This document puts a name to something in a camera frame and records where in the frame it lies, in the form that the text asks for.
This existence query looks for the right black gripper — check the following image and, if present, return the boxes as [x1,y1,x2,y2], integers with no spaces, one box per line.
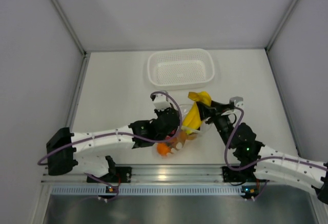
[198,98,235,149]

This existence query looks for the yellow fake banana bunch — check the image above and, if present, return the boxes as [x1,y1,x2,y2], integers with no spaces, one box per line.
[182,91,212,135]

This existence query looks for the clear zip top bag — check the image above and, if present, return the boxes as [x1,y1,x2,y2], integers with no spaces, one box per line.
[151,102,213,158]

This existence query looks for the orange fake food piece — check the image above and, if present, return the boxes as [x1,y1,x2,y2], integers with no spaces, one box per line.
[174,131,197,149]

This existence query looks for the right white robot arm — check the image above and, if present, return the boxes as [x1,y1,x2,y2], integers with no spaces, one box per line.
[197,96,327,203]

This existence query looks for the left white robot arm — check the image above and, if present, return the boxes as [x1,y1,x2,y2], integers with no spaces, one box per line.
[45,107,182,183]

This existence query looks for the orange fake carrot slices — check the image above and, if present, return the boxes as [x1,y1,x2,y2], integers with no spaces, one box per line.
[156,143,177,157]

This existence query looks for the white perforated plastic basket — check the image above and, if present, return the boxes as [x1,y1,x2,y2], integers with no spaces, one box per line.
[147,48,215,91]

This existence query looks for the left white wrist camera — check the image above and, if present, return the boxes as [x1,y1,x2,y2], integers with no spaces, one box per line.
[150,91,171,111]

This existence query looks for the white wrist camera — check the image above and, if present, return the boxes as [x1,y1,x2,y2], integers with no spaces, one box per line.
[230,96,244,108]
[150,91,171,111]

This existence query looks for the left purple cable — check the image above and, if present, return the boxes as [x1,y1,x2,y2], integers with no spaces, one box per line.
[37,90,183,200]

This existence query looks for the purple cable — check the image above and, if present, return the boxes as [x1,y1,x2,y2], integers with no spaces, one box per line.
[224,107,328,201]
[37,90,183,200]

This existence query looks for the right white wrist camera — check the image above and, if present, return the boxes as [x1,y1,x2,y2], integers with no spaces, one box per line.
[230,96,244,108]

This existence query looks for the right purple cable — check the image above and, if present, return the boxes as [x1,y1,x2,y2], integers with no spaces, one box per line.
[224,107,328,201]

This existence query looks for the aluminium mounting rail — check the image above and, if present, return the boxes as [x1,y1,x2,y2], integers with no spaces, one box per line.
[40,164,312,185]

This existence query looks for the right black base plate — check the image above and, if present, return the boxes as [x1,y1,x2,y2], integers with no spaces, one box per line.
[222,166,256,186]

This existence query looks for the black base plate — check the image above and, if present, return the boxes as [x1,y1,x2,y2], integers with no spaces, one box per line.
[84,166,132,183]
[222,166,256,186]

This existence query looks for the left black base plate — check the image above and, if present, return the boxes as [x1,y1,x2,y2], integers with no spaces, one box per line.
[84,166,132,183]

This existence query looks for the slotted grey cable duct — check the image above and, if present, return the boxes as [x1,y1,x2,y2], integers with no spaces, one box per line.
[51,185,255,196]

